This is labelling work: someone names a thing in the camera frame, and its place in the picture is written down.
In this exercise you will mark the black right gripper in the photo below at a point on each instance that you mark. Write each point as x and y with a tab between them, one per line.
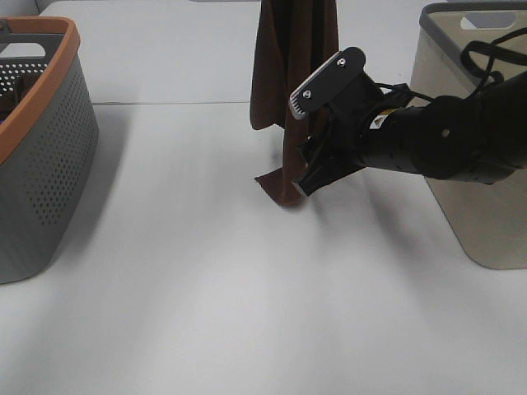
340	86

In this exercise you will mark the brown towel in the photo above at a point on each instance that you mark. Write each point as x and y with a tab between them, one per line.
293	39

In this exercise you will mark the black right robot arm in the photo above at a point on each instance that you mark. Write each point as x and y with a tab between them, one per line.
479	138

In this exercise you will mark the beige basket with grey rim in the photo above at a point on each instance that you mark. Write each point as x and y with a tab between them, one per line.
489	221

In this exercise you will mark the grey basket with orange rim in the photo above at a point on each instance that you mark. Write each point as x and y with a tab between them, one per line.
49	135

